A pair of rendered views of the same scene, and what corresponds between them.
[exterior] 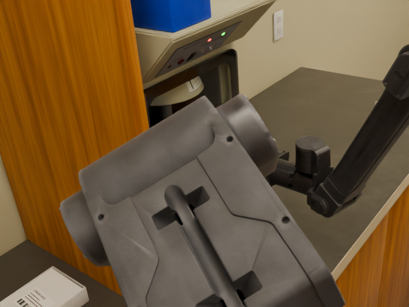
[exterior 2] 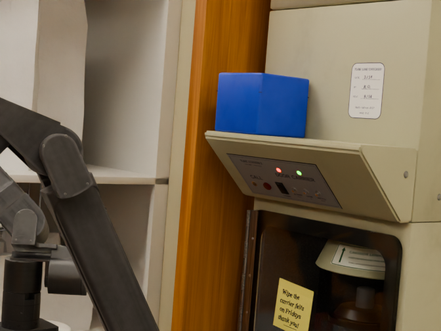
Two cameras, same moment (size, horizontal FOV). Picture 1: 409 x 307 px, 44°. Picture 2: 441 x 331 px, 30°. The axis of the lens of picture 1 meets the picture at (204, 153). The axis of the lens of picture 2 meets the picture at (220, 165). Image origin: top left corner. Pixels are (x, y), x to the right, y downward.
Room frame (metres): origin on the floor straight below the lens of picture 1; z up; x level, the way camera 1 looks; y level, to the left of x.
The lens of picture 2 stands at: (1.02, -1.21, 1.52)
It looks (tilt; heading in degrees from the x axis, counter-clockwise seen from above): 3 degrees down; 100
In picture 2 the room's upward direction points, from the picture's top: 4 degrees clockwise
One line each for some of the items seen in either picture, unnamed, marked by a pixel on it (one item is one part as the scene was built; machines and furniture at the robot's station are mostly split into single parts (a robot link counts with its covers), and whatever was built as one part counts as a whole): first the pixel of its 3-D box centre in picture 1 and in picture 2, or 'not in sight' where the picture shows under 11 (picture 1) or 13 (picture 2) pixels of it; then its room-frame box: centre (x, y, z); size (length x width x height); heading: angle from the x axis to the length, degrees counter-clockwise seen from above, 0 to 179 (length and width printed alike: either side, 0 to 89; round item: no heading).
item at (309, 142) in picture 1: (319, 173); not in sight; (0.86, -0.23, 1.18); 0.12 x 0.09 x 0.11; 31
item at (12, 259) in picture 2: not in sight; (27, 274); (0.53, -0.03, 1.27); 0.07 x 0.06 x 0.07; 15
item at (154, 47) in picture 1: (207, 36); (300, 173); (0.93, -0.03, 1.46); 0.32 x 0.12 x 0.10; 139
